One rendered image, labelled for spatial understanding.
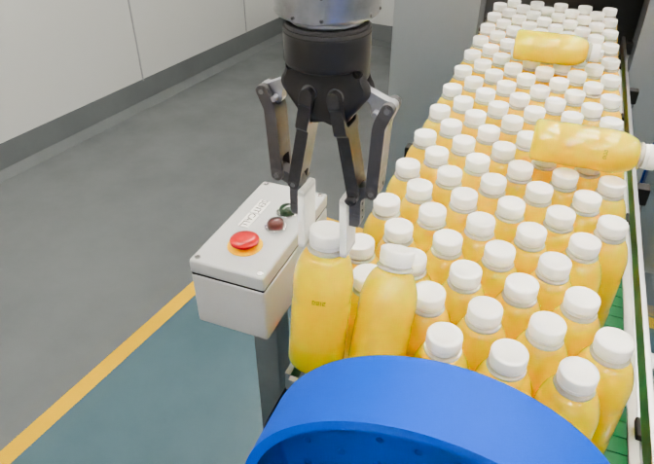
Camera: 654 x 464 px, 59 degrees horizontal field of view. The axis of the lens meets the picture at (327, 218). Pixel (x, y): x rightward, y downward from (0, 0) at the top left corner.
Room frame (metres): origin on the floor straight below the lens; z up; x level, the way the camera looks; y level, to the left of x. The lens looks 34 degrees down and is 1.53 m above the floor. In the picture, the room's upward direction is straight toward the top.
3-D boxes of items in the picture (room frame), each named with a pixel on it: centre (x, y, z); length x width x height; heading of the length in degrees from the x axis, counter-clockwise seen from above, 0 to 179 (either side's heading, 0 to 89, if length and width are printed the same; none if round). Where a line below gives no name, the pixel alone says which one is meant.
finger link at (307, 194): (0.50, 0.02, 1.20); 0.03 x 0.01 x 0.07; 158
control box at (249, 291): (0.62, 0.08, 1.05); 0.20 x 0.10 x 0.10; 158
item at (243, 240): (0.58, 0.10, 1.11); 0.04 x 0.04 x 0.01
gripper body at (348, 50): (0.50, 0.00, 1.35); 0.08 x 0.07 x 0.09; 68
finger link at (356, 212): (0.48, -0.04, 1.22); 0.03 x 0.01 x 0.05; 68
